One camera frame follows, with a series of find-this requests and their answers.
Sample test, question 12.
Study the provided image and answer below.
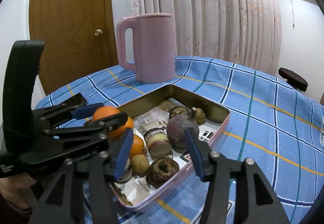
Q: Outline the orange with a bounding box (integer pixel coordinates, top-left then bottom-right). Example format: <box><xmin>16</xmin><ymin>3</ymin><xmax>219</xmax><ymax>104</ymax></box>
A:
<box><xmin>92</xmin><ymin>105</ymin><xmax>134</xmax><ymax>142</ymax></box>
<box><xmin>129</xmin><ymin>134</ymin><xmax>145</xmax><ymax>159</ymax></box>

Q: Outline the cut striped yam chunk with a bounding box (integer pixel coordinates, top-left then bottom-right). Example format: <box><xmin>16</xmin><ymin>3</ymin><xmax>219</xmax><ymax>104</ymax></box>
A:
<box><xmin>144</xmin><ymin>128</ymin><xmax>172</xmax><ymax>158</ymax></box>

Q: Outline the purple round turnip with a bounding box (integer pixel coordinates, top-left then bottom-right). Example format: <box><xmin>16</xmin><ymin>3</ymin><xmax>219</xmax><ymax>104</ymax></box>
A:
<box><xmin>166</xmin><ymin>107</ymin><xmax>199</xmax><ymax>148</ymax></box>

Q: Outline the green kiwi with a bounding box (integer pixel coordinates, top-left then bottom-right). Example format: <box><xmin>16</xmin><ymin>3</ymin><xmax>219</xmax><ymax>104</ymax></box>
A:
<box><xmin>194</xmin><ymin>108</ymin><xmax>205</xmax><ymax>124</ymax></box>
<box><xmin>131</xmin><ymin>154</ymin><xmax>150</xmax><ymax>175</ymax></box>

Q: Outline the person left hand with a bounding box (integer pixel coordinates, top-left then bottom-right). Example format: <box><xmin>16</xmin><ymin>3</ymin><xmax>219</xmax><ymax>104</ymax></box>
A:
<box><xmin>1</xmin><ymin>173</ymin><xmax>37</xmax><ymax>210</ymax></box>

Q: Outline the printed paper sheet in tin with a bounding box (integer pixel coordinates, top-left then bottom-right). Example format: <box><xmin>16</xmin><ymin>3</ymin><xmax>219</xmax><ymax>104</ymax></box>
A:
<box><xmin>112</xmin><ymin>97</ymin><xmax>230</xmax><ymax>211</ymax></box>

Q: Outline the pink metal tin box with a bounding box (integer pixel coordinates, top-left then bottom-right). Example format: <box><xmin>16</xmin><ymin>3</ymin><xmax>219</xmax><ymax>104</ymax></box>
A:
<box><xmin>111</xmin><ymin>85</ymin><xmax>230</xmax><ymax>212</ymax></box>

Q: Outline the brass door knob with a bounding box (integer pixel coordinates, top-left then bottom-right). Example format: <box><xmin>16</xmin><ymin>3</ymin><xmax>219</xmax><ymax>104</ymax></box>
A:
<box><xmin>94</xmin><ymin>29</ymin><xmax>103</xmax><ymax>36</ymax></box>

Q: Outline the blue plaid tablecloth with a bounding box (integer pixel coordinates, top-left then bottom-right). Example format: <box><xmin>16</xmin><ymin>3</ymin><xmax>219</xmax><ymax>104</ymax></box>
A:
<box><xmin>36</xmin><ymin>57</ymin><xmax>323</xmax><ymax>223</ymax></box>

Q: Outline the wooden door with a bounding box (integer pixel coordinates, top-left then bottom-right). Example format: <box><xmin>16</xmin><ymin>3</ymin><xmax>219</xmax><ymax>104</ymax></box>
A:
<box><xmin>29</xmin><ymin>0</ymin><xmax>117</xmax><ymax>94</ymax></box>

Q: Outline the pink plastic pitcher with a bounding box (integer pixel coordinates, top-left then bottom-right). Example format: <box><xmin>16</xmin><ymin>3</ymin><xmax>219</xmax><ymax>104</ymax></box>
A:
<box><xmin>116</xmin><ymin>13</ymin><xmax>177</xmax><ymax>84</ymax></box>

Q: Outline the dark round stool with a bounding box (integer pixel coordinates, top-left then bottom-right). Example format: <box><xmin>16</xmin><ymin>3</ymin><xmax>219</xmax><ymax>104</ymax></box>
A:
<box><xmin>278</xmin><ymin>68</ymin><xmax>308</xmax><ymax>92</ymax></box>

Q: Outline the pink floral curtain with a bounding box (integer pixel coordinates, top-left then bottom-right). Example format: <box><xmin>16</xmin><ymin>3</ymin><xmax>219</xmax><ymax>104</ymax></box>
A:
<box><xmin>131</xmin><ymin>0</ymin><xmax>281</xmax><ymax>75</ymax></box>

